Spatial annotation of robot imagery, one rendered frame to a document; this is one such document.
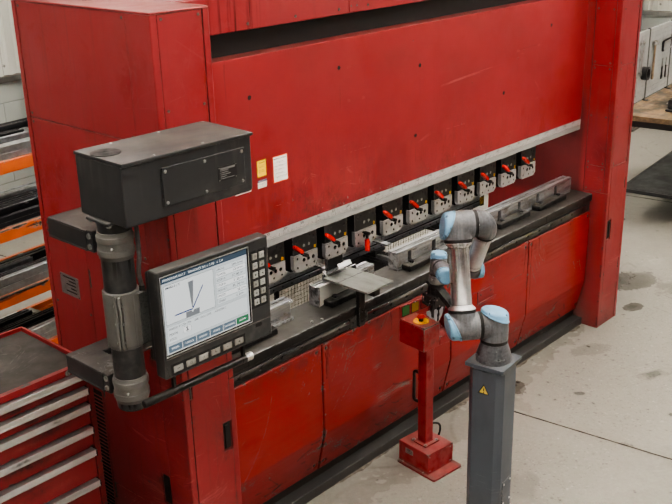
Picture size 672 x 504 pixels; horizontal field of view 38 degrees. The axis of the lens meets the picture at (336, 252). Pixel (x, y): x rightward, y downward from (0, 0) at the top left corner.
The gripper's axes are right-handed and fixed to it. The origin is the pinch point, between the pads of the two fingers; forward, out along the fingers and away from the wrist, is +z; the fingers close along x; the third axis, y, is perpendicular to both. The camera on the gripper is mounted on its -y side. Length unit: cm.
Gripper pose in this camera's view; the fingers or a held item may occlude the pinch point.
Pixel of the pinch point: (436, 322)
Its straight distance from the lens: 456.2
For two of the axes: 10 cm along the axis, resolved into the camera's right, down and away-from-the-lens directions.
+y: -6.6, -3.2, 6.8
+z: -0.3, 9.1, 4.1
